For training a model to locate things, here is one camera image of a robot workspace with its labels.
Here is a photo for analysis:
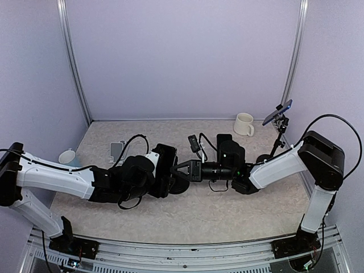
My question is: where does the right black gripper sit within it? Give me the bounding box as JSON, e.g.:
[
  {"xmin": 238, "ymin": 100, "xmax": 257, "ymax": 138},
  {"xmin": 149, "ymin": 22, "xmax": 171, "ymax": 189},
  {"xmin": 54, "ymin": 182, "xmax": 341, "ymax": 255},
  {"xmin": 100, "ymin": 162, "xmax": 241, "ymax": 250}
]
[{"xmin": 170, "ymin": 160, "xmax": 235, "ymax": 183}]

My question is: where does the black round-base phone stand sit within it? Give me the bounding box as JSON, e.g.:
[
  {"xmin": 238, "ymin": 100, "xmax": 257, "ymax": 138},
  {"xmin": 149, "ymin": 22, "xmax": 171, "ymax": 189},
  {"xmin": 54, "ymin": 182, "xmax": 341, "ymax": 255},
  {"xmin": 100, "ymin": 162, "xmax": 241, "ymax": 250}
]
[{"xmin": 169, "ymin": 175, "xmax": 190, "ymax": 195}]

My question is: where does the black phone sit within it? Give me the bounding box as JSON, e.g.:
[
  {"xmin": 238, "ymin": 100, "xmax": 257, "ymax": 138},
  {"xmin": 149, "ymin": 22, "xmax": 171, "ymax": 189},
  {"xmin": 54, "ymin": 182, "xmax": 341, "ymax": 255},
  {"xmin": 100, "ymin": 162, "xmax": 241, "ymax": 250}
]
[
  {"xmin": 153, "ymin": 143, "xmax": 177, "ymax": 179},
  {"xmin": 216, "ymin": 134, "xmax": 233, "ymax": 147}
]

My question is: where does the silver folding phone stand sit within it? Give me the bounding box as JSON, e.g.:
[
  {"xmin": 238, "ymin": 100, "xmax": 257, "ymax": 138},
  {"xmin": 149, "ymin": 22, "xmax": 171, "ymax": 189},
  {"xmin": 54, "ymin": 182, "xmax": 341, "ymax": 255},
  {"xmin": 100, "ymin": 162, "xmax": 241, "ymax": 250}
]
[{"xmin": 109, "ymin": 140, "xmax": 126, "ymax": 164}]

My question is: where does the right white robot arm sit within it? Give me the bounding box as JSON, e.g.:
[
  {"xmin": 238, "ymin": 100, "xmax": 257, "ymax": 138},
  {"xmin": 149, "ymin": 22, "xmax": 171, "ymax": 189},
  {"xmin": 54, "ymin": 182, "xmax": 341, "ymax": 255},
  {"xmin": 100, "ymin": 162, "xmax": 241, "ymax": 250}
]
[{"xmin": 170, "ymin": 131, "xmax": 345, "ymax": 258}]

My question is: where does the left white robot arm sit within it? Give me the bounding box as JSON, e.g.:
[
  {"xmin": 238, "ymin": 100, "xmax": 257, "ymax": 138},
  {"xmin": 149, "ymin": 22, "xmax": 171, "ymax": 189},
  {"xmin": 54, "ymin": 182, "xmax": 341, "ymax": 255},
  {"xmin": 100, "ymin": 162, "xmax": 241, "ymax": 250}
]
[{"xmin": 1, "ymin": 142, "xmax": 175, "ymax": 253}]

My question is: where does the black phone on flat stand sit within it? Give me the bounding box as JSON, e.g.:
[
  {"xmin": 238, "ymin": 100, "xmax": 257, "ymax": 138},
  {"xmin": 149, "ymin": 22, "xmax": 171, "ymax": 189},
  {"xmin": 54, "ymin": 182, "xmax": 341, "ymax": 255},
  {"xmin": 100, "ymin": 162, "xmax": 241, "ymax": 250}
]
[{"xmin": 216, "ymin": 134, "xmax": 233, "ymax": 147}]

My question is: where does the black tripod stand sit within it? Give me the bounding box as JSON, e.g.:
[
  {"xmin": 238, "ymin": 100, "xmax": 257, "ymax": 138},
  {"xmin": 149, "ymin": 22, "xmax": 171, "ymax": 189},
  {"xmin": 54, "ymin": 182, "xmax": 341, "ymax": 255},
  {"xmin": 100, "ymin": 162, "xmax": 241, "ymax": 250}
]
[{"xmin": 255, "ymin": 114, "xmax": 289, "ymax": 164}]

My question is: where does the blue phone on tripod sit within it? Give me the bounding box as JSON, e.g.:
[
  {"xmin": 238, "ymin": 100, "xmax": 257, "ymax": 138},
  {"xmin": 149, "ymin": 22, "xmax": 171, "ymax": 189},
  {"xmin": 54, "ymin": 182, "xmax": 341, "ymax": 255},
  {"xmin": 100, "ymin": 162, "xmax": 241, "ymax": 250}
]
[{"xmin": 262, "ymin": 99, "xmax": 292, "ymax": 126}]

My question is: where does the light blue mug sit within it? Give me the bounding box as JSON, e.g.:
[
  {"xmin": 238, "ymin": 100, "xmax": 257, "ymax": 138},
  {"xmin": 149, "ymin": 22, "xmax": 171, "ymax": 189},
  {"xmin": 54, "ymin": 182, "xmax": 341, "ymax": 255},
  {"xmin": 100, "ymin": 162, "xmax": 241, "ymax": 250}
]
[{"xmin": 58, "ymin": 148, "xmax": 81, "ymax": 167}]

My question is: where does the cream ceramic mug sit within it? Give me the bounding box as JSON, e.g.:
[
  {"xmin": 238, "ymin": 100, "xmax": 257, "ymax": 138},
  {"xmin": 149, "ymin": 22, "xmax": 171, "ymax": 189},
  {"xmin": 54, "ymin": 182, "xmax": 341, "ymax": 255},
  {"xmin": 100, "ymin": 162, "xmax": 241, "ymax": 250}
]
[{"xmin": 233, "ymin": 113, "xmax": 255, "ymax": 137}]

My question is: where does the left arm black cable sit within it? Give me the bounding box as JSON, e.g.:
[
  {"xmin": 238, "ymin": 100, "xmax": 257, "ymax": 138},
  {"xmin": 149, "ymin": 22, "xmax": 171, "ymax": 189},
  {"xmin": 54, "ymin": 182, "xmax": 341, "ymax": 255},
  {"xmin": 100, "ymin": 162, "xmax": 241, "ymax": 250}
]
[{"xmin": 115, "ymin": 134, "xmax": 151, "ymax": 166}]

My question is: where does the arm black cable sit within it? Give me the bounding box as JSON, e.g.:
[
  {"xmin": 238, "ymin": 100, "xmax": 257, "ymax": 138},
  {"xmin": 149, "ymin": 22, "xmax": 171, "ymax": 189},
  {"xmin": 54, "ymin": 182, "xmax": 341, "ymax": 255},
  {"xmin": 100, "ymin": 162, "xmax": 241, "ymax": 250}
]
[
  {"xmin": 115, "ymin": 134, "xmax": 151, "ymax": 166},
  {"xmin": 295, "ymin": 114, "xmax": 361, "ymax": 180}
]

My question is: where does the front aluminium rail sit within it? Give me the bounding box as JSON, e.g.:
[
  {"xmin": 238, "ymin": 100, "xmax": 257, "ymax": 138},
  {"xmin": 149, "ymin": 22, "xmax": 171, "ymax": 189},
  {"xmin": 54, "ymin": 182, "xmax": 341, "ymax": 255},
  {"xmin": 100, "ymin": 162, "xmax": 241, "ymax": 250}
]
[{"xmin": 19, "ymin": 224, "xmax": 352, "ymax": 273}]

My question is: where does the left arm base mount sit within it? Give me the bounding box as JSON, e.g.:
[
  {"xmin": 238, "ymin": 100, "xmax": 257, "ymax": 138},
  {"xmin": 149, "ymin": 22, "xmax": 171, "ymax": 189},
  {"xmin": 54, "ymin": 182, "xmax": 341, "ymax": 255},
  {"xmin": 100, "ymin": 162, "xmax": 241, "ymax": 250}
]
[{"xmin": 49, "ymin": 235, "xmax": 100, "ymax": 259}]

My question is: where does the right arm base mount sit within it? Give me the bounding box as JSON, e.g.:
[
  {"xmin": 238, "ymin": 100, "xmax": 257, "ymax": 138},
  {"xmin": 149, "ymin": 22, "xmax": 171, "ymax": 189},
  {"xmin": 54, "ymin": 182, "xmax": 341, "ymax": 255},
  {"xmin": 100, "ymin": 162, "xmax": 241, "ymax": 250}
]
[{"xmin": 271, "ymin": 235, "xmax": 321, "ymax": 259}]

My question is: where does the right aluminium frame post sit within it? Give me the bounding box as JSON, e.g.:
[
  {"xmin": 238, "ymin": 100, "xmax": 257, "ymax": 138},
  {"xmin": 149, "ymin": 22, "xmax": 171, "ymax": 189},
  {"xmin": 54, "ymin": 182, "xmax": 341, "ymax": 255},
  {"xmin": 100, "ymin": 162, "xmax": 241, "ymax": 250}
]
[{"xmin": 281, "ymin": 0, "xmax": 309, "ymax": 104}]

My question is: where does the aluminium frame post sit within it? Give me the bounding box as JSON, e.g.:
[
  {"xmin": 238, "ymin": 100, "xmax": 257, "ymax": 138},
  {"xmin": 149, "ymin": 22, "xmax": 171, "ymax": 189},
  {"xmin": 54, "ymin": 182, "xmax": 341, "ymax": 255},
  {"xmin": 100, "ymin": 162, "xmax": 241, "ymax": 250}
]
[
  {"xmin": 281, "ymin": 0, "xmax": 309, "ymax": 104},
  {"xmin": 57, "ymin": 0, "xmax": 93, "ymax": 127}
]

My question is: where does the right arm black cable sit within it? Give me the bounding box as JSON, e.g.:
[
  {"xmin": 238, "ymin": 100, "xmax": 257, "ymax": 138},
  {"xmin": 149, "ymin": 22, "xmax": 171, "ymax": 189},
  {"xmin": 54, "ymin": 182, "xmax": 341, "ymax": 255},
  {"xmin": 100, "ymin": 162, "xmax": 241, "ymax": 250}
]
[{"xmin": 295, "ymin": 114, "xmax": 361, "ymax": 180}]

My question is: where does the left aluminium frame post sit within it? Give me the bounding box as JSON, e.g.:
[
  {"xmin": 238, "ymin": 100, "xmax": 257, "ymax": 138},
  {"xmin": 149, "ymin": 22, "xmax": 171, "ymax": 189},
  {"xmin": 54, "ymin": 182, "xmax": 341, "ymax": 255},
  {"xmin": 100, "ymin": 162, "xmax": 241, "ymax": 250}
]
[{"xmin": 57, "ymin": 0, "xmax": 93, "ymax": 127}]

